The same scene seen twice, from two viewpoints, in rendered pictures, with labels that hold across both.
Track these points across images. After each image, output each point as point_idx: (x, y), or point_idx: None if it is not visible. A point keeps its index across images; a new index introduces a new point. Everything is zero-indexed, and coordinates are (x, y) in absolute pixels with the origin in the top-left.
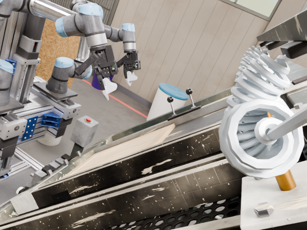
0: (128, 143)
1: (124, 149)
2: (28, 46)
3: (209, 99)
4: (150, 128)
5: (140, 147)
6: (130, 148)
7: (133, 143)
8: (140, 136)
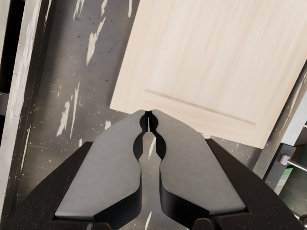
0: (293, 43)
1: (246, 38)
2: None
3: (301, 215)
4: (298, 103)
5: (194, 84)
6: (226, 56)
7: (270, 57)
8: (293, 75)
